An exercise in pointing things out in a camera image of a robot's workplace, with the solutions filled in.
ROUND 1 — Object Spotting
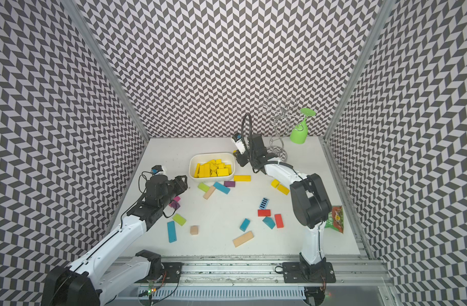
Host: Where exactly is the green snack bag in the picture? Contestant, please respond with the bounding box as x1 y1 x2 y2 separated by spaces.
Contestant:
325 206 344 233

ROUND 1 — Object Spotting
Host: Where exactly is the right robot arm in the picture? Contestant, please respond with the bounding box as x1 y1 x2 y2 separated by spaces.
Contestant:
232 133 332 281

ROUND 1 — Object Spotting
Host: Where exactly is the blue ridged block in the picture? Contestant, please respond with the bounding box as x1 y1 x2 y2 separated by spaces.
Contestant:
259 198 269 210

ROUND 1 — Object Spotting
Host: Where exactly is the red upright block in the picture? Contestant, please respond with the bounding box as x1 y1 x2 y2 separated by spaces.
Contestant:
274 214 284 228

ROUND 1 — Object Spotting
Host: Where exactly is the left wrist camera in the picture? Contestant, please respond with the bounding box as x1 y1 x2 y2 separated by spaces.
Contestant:
150 165 164 175

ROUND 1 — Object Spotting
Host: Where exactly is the long teal block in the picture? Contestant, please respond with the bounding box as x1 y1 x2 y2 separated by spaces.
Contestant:
167 221 177 243

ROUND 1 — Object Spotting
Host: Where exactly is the light green block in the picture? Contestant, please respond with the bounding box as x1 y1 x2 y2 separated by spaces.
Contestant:
173 214 186 226
198 182 210 193

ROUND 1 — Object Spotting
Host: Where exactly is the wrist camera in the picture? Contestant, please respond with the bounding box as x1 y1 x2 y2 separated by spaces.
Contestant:
150 165 164 175
232 133 246 154

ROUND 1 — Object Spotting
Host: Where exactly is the teal block back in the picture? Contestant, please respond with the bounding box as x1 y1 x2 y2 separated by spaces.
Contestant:
213 182 230 195

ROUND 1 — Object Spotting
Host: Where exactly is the small natural wood cube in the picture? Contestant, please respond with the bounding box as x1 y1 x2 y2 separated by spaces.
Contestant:
190 226 199 235

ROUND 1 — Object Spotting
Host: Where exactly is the small teal block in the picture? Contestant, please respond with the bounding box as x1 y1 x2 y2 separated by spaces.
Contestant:
240 218 251 232

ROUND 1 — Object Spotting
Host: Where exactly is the long yellow bar block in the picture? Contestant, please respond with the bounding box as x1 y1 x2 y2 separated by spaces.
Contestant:
233 175 251 182

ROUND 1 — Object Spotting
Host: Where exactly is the yellow flat block right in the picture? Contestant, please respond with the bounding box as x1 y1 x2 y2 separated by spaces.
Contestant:
277 184 289 195

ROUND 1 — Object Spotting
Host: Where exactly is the dark purple block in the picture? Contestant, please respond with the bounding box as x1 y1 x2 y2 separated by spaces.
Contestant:
169 201 181 210

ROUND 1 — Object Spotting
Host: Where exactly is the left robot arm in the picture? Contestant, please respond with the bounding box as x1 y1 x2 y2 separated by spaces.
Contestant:
41 172 188 305

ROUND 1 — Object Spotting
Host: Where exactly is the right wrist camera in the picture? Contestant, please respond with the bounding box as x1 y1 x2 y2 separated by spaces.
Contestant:
232 133 246 154

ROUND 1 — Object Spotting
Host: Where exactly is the green plastic goblet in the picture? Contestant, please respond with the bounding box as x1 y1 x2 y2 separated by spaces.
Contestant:
289 108 317 145

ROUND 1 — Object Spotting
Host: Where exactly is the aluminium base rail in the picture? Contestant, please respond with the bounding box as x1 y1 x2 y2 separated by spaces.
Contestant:
162 255 394 286

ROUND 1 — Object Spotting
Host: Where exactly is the red flat block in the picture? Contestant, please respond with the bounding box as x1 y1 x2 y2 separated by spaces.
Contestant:
258 209 271 218

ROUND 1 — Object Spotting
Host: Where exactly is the teal wedge block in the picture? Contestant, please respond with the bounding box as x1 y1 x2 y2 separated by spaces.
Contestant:
263 217 276 229

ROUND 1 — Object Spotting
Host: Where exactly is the natural wood block back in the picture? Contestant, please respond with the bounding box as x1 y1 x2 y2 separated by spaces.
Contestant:
204 186 216 200

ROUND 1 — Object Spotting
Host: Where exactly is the light green block front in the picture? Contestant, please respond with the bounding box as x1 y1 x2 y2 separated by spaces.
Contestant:
173 214 186 226

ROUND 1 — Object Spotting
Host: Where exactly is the white plastic tray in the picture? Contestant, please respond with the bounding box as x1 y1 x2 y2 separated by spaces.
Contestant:
189 152 235 182

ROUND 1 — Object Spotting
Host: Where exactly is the long natural wood block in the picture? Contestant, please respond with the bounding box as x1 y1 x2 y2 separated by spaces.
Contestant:
233 231 254 247

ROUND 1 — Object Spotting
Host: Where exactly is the light green block back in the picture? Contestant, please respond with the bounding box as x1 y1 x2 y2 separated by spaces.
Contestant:
198 182 210 193

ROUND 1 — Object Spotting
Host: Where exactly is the metal wire cup rack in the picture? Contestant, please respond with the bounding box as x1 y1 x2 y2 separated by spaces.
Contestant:
263 95 298 162

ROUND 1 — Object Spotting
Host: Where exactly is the yellow square block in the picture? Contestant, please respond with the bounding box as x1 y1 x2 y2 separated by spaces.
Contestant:
271 180 280 188

